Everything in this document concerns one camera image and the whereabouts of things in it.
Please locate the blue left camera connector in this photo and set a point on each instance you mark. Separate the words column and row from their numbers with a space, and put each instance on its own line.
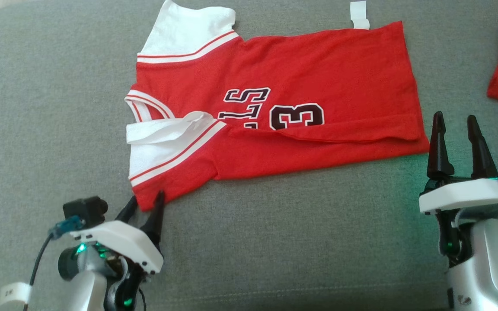
column 67, row 226

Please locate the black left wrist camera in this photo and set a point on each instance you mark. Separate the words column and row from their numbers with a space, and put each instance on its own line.
column 84, row 209

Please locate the red white basketball jersey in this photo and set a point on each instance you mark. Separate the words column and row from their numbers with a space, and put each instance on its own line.
column 318, row 69

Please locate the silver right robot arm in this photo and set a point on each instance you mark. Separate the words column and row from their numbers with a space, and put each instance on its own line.
column 491, row 268

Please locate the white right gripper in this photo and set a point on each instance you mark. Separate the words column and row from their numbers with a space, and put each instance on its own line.
column 461, row 196

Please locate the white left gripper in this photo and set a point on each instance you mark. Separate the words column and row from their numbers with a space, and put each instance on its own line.
column 119, row 242

